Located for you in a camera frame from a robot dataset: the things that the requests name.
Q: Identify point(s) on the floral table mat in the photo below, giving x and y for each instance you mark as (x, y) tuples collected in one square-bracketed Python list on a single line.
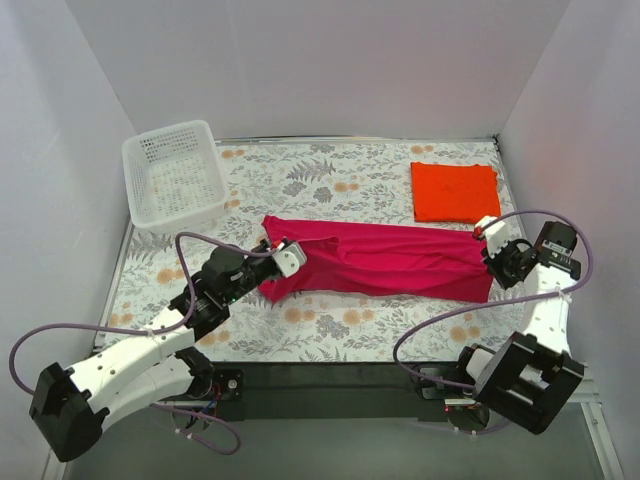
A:
[(332, 181)]

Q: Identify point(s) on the aluminium frame rail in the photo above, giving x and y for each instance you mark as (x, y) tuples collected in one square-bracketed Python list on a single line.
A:
[(471, 444)]

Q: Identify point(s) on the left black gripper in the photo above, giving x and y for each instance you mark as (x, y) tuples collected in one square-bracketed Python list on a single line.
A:
[(270, 258)]

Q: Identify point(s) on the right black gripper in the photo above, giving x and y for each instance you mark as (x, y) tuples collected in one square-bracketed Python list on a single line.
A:
[(498, 263)]

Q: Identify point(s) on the folded orange t shirt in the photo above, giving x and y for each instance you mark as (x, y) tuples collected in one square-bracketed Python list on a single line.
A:
[(456, 194)]

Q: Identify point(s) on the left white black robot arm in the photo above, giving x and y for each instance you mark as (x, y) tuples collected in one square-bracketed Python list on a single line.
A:
[(73, 406)]

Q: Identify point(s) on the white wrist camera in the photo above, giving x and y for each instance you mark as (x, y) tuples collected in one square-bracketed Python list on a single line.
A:
[(289, 258), (494, 232)]

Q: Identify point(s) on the magenta t shirt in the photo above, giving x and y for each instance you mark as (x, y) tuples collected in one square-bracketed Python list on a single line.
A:
[(381, 260)]

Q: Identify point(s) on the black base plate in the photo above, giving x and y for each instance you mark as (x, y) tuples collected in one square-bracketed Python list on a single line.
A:
[(301, 391)]

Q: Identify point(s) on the white plastic basket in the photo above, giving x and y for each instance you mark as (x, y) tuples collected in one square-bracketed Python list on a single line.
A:
[(174, 177)]

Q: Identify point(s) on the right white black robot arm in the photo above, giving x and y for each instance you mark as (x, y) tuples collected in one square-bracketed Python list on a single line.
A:
[(530, 378)]

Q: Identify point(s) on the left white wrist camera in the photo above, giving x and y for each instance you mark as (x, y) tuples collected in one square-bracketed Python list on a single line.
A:
[(289, 258)]

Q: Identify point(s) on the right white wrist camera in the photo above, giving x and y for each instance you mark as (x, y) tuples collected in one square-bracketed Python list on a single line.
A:
[(494, 232)]

